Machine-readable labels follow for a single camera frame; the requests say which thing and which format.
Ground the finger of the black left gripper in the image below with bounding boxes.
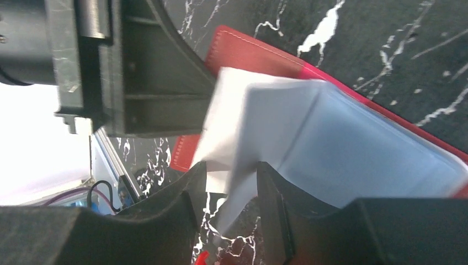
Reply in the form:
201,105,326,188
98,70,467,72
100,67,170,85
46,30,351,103
99,1,215,138

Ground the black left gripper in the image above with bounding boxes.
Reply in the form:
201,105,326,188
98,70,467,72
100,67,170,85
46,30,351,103
1,1,114,134

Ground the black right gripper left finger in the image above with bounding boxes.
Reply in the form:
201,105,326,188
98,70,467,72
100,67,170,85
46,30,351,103
1,162,206,264

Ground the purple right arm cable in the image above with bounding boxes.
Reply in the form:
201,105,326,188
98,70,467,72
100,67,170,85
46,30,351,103
42,179,121,213

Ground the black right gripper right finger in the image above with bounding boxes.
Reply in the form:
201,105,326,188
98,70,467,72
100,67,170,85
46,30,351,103
257,162,467,264

